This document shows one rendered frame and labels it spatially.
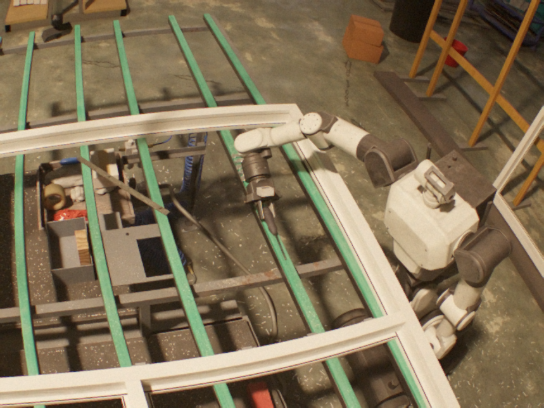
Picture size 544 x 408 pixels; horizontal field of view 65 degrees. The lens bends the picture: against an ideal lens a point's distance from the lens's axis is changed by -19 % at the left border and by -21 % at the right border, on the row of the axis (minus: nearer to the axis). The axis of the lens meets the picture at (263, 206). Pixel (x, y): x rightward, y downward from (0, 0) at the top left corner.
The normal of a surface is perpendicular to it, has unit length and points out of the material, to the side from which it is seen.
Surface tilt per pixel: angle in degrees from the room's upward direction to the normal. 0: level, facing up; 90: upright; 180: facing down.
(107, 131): 90
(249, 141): 53
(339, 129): 45
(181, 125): 90
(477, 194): 19
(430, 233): 63
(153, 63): 0
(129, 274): 0
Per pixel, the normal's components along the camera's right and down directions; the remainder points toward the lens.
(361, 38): -0.04, 0.71
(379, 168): -0.78, 0.35
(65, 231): 0.34, 0.72
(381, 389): -0.53, -0.40
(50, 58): 0.18, -0.68
